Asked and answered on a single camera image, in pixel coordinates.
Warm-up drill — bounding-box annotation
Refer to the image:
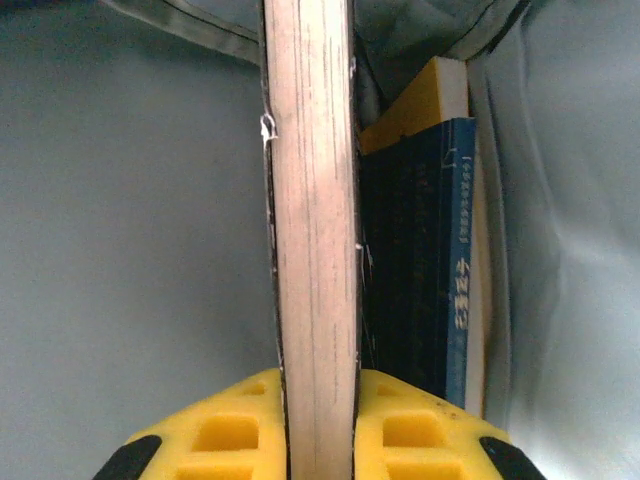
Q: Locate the yellow paperback book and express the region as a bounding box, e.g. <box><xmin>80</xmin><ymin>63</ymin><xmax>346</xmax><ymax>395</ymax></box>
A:
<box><xmin>358</xmin><ymin>55</ymin><xmax>487</xmax><ymax>419</ymax></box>

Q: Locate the dark blue book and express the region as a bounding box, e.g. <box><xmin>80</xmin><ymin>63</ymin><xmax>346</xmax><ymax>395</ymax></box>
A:
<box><xmin>359</xmin><ymin>117</ymin><xmax>477</xmax><ymax>414</ymax></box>

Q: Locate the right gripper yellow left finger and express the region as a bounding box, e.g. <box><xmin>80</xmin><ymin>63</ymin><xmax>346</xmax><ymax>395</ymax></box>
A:
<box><xmin>92</xmin><ymin>368</ymin><xmax>289</xmax><ymax>480</ymax></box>

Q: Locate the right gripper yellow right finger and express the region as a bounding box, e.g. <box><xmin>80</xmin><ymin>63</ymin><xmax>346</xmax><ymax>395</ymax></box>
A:
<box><xmin>352</xmin><ymin>368</ymin><xmax>544</xmax><ymax>480</ymax></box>

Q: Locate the navy blue backpack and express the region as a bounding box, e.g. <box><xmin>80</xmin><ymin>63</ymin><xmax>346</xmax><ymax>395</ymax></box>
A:
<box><xmin>0</xmin><ymin>0</ymin><xmax>640</xmax><ymax>480</ymax></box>

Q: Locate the black cover book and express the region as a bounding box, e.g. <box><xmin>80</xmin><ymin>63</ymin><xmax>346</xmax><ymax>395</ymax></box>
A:
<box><xmin>257</xmin><ymin>0</ymin><xmax>364</xmax><ymax>480</ymax></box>

